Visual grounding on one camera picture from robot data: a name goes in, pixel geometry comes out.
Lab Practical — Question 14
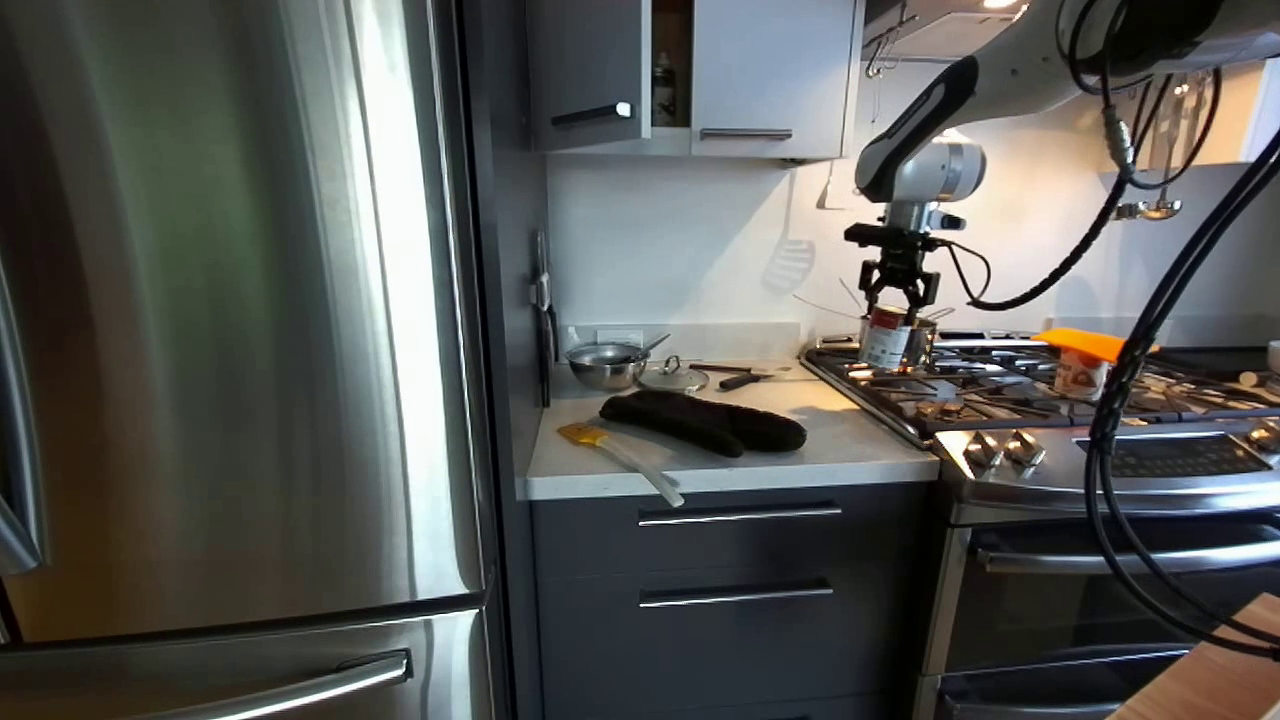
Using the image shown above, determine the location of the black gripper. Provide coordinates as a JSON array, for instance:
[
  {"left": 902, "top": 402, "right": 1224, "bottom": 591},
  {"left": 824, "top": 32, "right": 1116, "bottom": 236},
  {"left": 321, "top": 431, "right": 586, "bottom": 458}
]
[{"left": 845, "top": 222, "right": 943, "bottom": 319}]

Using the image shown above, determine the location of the red white can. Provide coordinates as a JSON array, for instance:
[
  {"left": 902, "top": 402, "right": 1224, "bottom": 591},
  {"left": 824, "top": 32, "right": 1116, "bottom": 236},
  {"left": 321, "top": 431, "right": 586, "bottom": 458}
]
[{"left": 860, "top": 308, "right": 911, "bottom": 373}]

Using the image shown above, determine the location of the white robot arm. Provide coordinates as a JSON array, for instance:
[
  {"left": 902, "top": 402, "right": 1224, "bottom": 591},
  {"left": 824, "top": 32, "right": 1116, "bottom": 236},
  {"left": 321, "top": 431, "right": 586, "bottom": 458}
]
[{"left": 849, "top": 0, "right": 1280, "bottom": 312}]

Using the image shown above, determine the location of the left stove knob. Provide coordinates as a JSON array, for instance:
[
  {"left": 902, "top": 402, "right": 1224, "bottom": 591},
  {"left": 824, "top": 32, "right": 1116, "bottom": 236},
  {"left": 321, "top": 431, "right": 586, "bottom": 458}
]
[{"left": 965, "top": 431, "right": 1005, "bottom": 472}]

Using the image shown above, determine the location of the stove knob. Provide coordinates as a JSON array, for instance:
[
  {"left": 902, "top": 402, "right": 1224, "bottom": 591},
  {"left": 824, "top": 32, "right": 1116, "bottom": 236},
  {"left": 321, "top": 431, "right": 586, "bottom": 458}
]
[
  {"left": 965, "top": 431, "right": 1005, "bottom": 472},
  {"left": 1005, "top": 429, "right": 1046, "bottom": 466}
]

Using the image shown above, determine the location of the right stove knob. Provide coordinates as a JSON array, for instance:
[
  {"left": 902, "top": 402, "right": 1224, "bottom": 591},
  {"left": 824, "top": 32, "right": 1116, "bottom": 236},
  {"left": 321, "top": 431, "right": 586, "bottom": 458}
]
[{"left": 1005, "top": 429, "right": 1046, "bottom": 466}]

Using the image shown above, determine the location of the small plate with utensils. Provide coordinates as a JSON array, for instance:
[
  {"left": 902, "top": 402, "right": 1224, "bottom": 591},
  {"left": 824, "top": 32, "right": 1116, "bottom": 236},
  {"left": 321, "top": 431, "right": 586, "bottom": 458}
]
[{"left": 637, "top": 356, "right": 765, "bottom": 390}]

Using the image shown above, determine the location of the stainless steel gas stove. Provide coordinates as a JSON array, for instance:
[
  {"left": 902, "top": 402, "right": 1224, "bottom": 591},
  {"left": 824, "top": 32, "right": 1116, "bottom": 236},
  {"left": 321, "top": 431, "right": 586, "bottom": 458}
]
[{"left": 801, "top": 340, "right": 1280, "bottom": 720}]

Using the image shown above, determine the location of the white upper cabinet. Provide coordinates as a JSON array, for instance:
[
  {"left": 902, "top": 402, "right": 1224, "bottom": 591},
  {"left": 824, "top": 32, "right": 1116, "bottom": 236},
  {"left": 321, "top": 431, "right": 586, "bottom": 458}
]
[{"left": 687, "top": 0, "right": 858, "bottom": 160}]

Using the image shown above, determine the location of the range hood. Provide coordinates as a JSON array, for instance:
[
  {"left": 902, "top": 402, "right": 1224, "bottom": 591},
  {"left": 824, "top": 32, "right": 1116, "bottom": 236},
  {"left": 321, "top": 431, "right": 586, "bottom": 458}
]
[{"left": 863, "top": 0, "right": 1029, "bottom": 65}]

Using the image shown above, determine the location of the black oven mitt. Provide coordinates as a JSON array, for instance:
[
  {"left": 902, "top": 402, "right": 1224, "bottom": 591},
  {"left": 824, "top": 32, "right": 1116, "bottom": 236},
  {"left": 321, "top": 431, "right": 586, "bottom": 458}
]
[{"left": 600, "top": 388, "right": 808, "bottom": 456}]

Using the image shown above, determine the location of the steel mixing bowl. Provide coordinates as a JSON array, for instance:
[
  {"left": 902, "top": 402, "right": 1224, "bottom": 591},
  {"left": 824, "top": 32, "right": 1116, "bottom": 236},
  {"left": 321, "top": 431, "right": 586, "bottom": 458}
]
[{"left": 570, "top": 340, "right": 662, "bottom": 390}]

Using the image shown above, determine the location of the grey upper cabinet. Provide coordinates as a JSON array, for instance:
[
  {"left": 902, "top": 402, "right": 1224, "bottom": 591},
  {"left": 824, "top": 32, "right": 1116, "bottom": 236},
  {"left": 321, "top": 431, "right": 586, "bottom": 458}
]
[{"left": 528, "top": 0, "right": 651, "bottom": 149}]

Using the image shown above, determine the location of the grey drawer cabinet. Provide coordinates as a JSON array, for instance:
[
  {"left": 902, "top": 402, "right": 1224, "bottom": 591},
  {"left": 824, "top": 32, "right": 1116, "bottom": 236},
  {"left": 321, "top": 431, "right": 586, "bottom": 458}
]
[{"left": 533, "top": 482, "right": 941, "bottom": 720}]

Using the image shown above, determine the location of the wooden board corner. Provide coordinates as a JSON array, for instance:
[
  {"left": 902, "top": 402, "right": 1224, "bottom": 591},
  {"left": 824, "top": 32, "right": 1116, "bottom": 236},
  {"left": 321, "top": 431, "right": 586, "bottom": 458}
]
[{"left": 1109, "top": 642, "right": 1280, "bottom": 720}]

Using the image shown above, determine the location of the stainless steel refrigerator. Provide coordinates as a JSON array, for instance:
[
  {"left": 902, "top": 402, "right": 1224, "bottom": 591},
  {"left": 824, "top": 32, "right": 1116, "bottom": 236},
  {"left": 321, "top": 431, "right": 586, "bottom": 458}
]
[{"left": 0, "top": 0, "right": 497, "bottom": 720}]

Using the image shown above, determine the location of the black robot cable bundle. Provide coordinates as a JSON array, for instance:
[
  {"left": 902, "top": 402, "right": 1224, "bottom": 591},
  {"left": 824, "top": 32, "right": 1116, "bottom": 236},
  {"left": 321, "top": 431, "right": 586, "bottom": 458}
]
[{"left": 955, "top": 0, "right": 1280, "bottom": 663}]

